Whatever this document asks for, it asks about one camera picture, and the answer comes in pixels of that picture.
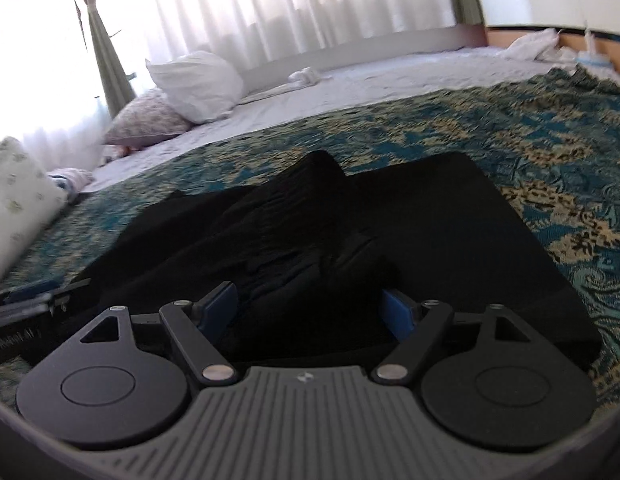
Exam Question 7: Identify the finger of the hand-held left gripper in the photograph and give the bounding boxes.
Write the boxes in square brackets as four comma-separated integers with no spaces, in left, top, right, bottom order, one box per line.
[0,296,71,331]
[0,278,92,307]

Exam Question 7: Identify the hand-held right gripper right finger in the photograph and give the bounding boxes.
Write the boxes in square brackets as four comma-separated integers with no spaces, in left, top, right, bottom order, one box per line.
[370,287,533,386]

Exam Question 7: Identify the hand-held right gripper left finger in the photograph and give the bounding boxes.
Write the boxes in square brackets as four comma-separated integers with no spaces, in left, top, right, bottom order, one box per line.
[80,281,241,387]

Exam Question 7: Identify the black pants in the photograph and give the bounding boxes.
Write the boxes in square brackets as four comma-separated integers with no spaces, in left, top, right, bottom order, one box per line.
[60,150,603,376]

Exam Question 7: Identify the pale green floral pillow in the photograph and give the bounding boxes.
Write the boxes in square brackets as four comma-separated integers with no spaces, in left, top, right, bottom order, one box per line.
[0,136,70,286]

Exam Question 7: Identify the striped cloth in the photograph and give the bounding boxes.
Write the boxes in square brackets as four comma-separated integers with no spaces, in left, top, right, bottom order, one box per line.
[46,167,96,195]

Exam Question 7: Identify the purple patterned pillow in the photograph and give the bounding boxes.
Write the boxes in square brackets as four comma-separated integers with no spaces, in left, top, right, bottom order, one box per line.
[102,87,193,148]

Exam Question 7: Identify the teal gold patterned blanket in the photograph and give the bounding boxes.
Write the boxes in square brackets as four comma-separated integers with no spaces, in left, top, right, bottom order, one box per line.
[0,64,620,406]

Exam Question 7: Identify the plain white pillow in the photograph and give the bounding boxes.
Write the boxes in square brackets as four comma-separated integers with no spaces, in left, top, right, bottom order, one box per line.
[145,51,246,123]

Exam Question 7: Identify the white bed sheet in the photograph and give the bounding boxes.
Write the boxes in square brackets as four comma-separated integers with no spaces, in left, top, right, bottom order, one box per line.
[80,47,561,193]

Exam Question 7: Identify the small rolled white cloth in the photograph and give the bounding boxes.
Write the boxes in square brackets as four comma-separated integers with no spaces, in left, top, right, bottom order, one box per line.
[288,66,322,86]

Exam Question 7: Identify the white sheer curtain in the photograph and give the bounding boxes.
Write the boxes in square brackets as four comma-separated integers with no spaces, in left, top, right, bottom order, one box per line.
[135,0,458,93]

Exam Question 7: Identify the crumpled white cloth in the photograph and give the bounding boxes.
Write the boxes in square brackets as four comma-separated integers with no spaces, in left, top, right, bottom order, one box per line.
[500,27,591,63]

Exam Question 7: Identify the light blue cloth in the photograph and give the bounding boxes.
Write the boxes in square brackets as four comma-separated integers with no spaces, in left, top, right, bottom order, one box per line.
[575,52,613,71]

